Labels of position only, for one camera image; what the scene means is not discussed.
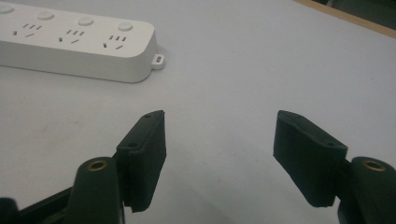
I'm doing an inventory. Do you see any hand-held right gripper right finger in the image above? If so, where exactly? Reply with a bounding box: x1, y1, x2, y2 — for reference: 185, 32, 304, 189
273, 109, 396, 224

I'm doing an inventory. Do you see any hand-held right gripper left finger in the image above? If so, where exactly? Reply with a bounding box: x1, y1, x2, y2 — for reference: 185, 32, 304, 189
65, 109, 167, 224

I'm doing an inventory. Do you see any white power strip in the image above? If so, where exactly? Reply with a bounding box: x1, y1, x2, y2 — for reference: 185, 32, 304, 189
0, 2, 165, 84

